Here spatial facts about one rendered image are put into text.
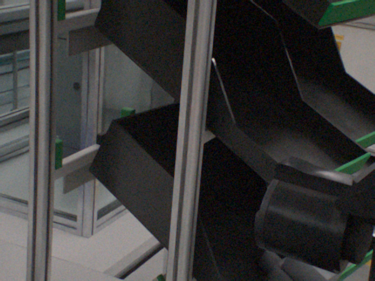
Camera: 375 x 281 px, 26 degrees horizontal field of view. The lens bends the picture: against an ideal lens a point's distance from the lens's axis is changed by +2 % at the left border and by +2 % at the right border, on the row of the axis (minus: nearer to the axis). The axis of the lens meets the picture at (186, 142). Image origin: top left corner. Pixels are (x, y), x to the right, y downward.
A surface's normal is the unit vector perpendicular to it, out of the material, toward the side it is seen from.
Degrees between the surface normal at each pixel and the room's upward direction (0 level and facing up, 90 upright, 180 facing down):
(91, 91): 90
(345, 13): 115
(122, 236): 0
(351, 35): 90
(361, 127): 25
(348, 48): 90
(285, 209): 57
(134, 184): 90
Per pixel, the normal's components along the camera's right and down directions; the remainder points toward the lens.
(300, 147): 0.40, -0.74
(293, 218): -0.47, -0.07
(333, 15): 0.69, 0.63
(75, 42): 0.88, 0.22
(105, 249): 0.07, -0.94
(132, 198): -0.61, 0.22
